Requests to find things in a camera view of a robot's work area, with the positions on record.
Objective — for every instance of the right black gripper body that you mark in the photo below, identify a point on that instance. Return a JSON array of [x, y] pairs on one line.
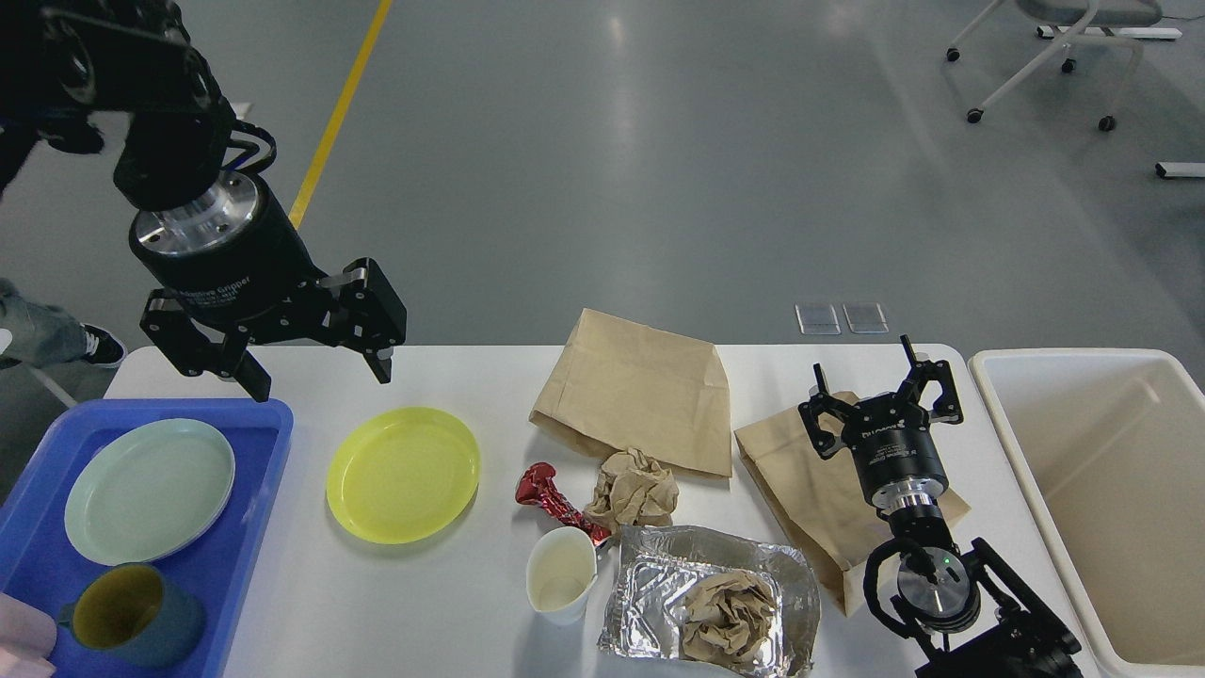
[[896, 460]]

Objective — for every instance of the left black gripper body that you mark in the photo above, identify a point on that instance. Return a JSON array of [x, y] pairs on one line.
[[231, 259]]

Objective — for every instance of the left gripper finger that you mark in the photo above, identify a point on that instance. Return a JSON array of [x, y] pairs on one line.
[[174, 332], [365, 315]]

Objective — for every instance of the yellow plastic plate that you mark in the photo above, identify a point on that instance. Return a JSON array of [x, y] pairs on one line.
[[403, 476]]

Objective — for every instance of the dark teal mug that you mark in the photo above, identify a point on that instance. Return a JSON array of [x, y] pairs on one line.
[[135, 613]]

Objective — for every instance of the pink mug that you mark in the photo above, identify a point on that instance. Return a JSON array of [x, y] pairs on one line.
[[28, 636]]

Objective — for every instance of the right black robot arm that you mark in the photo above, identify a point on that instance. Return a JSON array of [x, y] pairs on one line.
[[968, 611]]

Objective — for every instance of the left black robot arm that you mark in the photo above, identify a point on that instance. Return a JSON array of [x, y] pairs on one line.
[[65, 60]]

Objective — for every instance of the brown paper bag under gripper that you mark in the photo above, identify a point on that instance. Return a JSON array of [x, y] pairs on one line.
[[818, 503]]

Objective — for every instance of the black white sneaker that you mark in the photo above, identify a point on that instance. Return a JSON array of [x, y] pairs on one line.
[[102, 348]]

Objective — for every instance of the left floor outlet plate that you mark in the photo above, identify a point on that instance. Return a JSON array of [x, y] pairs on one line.
[[817, 319]]

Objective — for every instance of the floor outlet plate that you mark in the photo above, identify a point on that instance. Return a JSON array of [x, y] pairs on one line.
[[866, 318], [817, 319]]

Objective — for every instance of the right floor outlet plate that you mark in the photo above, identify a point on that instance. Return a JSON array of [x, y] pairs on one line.
[[866, 318]]

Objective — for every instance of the pale green plate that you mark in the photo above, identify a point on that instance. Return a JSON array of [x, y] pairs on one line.
[[150, 493]]

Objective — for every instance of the person leg in jeans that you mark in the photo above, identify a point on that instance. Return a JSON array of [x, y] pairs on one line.
[[41, 335]]

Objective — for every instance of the white plastic bin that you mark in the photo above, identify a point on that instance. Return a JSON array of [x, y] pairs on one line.
[[1108, 447]]

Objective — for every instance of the crumpled brown paper ball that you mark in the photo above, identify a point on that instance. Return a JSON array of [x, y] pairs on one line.
[[633, 490]]

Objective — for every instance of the large brown paper bag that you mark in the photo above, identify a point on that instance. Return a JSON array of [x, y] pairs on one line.
[[620, 385]]

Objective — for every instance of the crumpled paper in tray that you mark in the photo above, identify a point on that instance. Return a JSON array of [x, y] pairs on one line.
[[727, 618]]

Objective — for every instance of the red foil wrapper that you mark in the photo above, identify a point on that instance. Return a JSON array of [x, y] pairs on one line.
[[536, 487]]

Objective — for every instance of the aluminium foil tray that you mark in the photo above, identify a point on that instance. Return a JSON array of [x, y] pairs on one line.
[[657, 565]]

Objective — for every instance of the blue plastic tray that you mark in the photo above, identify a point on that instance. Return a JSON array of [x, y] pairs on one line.
[[40, 568]]

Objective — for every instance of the white paper cup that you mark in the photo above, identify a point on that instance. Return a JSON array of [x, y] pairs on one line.
[[560, 572]]

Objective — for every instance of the white bar on floor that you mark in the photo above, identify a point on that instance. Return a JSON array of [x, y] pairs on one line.
[[1180, 170]]

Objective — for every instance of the office chair with castors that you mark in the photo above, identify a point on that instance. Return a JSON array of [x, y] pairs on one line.
[[1072, 23]]

